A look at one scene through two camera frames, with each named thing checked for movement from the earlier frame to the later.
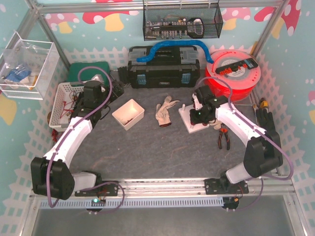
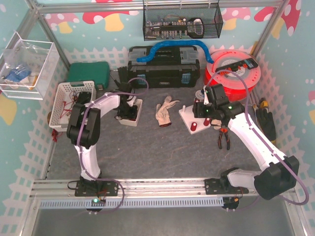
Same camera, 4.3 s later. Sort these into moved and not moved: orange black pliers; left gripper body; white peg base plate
Moved: left gripper body
Not moved: orange black pliers; white peg base plate
